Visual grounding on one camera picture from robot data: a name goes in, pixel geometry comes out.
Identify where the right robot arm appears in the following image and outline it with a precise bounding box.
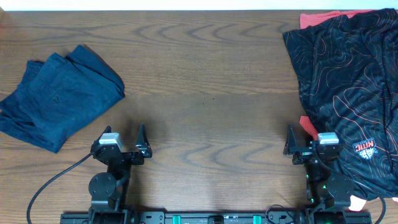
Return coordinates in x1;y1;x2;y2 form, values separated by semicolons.
283;124;354;223

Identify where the red shirt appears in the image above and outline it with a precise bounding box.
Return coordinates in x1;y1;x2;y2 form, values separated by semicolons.
299;9;371;141

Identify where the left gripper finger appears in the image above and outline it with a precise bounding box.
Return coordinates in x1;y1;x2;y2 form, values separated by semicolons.
136;124;152;158
103;126;111;134

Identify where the folded dark blue garment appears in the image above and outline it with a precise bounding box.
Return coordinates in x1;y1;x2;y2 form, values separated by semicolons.
1;45;124;153

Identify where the light pink shirt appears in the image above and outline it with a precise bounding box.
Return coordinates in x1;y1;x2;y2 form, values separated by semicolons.
348;195;367;212

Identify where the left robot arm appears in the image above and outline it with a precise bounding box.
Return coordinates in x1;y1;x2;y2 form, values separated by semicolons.
88;124;152;224

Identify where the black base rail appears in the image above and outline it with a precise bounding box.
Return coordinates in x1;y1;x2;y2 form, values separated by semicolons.
60;209;372;224

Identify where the black orange-patterned jersey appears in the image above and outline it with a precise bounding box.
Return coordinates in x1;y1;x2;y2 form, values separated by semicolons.
283;9;397;200

